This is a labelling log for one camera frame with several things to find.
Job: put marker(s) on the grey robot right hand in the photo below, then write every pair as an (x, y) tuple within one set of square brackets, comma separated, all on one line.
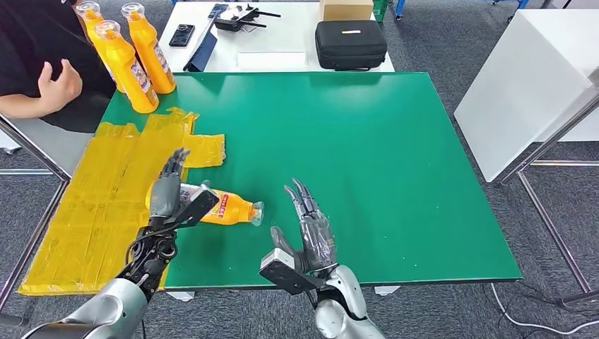
[(318, 243)]

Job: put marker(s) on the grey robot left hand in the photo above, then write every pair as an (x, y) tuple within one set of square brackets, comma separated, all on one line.
[(164, 196)]

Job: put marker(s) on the person's right hand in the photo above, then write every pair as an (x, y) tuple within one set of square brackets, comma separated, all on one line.
[(58, 89)]

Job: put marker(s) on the orange detergent bottle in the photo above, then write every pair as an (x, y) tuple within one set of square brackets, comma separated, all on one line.
[(234, 210), (149, 54), (125, 72), (91, 25)]

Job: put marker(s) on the person's right forearm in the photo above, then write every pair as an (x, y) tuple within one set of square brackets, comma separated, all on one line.
[(21, 106)]

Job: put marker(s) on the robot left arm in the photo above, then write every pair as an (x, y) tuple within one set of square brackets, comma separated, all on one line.
[(121, 290)]

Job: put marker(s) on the person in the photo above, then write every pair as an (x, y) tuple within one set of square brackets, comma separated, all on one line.
[(23, 42)]

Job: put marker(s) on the grey bench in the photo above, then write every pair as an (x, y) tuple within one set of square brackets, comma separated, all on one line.
[(51, 149)]

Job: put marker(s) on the yellow plastic sheet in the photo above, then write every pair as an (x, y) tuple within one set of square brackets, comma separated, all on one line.
[(93, 224)]

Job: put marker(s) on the white table foot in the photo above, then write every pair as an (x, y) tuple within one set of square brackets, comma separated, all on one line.
[(181, 296), (387, 290)]

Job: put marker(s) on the black smartphone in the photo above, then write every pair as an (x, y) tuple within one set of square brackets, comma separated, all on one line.
[(181, 35)]

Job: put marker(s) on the dark blue tablet folio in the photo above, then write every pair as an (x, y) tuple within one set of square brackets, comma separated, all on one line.
[(202, 55)]

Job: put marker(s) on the small dark blue device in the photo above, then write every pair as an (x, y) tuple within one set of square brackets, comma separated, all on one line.
[(218, 11)]

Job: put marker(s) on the black remote controller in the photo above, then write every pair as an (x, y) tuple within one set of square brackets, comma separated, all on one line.
[(230, 23)]

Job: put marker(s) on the black zip case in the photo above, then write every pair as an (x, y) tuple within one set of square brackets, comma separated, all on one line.
[(351, 47)]

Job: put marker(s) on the white desk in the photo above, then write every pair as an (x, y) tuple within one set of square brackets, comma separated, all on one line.
[(290, 41)]

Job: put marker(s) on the cardboard box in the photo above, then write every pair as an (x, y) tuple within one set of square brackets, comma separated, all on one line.
[(346, 9)]

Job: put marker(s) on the green plastic crate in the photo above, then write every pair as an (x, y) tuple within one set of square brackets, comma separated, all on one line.
[(380, 10)]

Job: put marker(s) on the blue metal rack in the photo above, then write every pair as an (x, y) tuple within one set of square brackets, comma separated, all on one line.
[(400, 8)]

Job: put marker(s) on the white side table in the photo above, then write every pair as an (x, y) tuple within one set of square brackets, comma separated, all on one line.
[(519, 89)]

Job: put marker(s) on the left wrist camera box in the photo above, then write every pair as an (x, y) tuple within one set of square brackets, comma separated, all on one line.
[(199, 206)]

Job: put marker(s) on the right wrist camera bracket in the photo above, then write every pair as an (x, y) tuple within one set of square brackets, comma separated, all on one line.
[(285, 276)]

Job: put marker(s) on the grey metal frame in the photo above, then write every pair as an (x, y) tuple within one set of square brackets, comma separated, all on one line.
[(552, 227), (64, 178)]

